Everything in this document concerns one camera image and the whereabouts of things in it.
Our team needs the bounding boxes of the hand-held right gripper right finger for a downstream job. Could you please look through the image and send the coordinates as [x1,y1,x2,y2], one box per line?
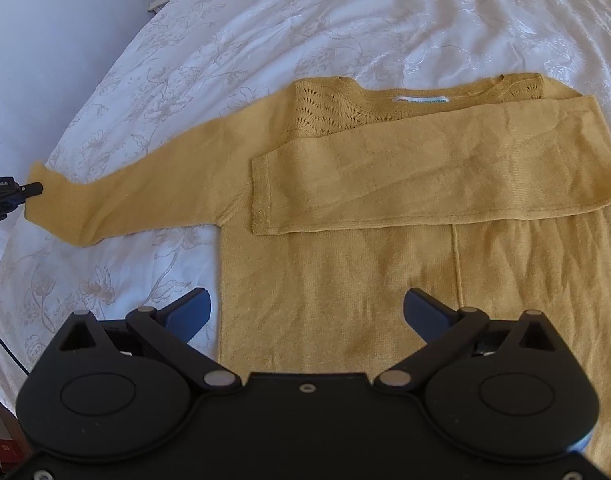
[374,288,560,395]

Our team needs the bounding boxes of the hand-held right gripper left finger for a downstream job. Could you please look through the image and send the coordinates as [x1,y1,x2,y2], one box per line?
[56,288,242,395]

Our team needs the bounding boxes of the mustard yellow knit sweater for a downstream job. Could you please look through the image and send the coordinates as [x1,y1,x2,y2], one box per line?
[23,74,611,476]

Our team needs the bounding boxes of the red box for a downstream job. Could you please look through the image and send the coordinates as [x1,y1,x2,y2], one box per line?
[0,437,26,471]

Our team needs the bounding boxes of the white floral bed cover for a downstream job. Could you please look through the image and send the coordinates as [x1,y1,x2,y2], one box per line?
[0,0,611,411]

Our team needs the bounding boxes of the black cable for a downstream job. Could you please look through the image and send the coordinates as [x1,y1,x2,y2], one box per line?
[0,314,30,377]

